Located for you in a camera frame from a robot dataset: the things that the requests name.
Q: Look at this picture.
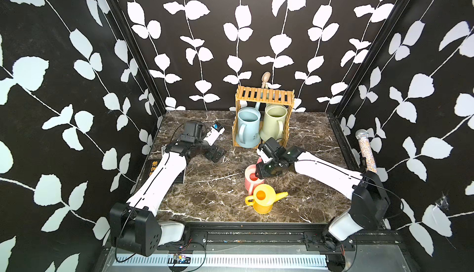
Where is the pink watering can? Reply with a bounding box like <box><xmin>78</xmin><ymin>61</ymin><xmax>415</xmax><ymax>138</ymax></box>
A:
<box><xmin>244</xmin><ymin>164</ymin><xmax>265</xmax><ymax>195</ymax></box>

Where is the light blue watering can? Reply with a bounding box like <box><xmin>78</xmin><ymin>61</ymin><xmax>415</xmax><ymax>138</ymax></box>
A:
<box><xmin>235</xmin><ymin>71</ymin><xmax>272</xmax><ymax>149</ymax></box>

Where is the sage green watering can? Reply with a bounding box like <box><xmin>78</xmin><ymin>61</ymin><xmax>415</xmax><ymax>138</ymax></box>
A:
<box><xmin>259</xmin><ymin>104</ymin><xmax>288</xmax><ymax>142</ymax></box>

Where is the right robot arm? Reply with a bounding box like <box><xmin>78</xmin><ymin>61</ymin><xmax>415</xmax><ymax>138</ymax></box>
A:
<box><xmin>256</xmin><ymin>138</ymin><xmax>391</xmax><ymax>250</ymax></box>

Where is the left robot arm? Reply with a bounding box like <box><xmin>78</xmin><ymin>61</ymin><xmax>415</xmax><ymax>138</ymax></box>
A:
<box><xmin>109</xmin><ymin>121</ymin><xmax>225</xmax><ymax>257</ymax></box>

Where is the yellow watering can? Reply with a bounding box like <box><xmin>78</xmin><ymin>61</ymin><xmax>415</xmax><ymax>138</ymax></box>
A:
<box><xmin>245</xmin><ymin>184</ymin><xmax>288</xmax><ymax>214</ymax></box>

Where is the wooden slatted shelf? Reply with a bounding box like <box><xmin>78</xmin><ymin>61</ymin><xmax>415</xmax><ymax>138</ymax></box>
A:
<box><xmin>232</xmin><ymin>85</ymin><xmax>295</xmax><ymax>147</ymax></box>

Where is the black book yellow lettering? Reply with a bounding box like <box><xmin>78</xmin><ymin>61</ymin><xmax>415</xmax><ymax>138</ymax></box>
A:
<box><xmin>145</xmin><ymin>154</ymin><xmax>187</xmax><ymax>184</ymax></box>

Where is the sprinkle filled clear tube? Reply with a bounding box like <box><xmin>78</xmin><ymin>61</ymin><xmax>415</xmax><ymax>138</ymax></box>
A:
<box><xmin>355</xmin><ymin>129</ymin><xmax>377</xmax><ymax>173</ymax></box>

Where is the white perforated front strip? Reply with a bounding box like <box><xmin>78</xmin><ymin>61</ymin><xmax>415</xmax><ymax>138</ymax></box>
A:
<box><xmin>112</xmin><ymin>253</ymin><xmax>328</xmax><ymax>270</ymax></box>

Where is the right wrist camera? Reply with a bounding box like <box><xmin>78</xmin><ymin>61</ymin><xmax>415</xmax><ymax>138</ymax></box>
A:
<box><xmin>257</xmin><ymin>148</ymin><xmax>272</xmax><ymax>164</ymax></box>

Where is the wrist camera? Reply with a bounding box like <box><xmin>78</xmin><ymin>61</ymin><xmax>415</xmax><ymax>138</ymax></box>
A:
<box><xmin>204</xmin><ymin>122</ymin><xmax>225</xmax><ymax>146</ymax></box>
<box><xmin>257</xmin><ymin>148</ymin><xmax>272</xmax><ymax>164</ymax></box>

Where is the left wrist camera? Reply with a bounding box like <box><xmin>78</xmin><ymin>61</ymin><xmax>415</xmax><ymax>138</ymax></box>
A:
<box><xmin>204</xmin><ymin>122</ymin><xmax>225</xmax><ymax>146</ymax></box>

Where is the black front rail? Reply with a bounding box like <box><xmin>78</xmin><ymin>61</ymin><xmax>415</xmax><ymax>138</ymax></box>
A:
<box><xmin>110</xmin><ymin>221</ymin><xmax>404</xmax><ymax>252</ymax></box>

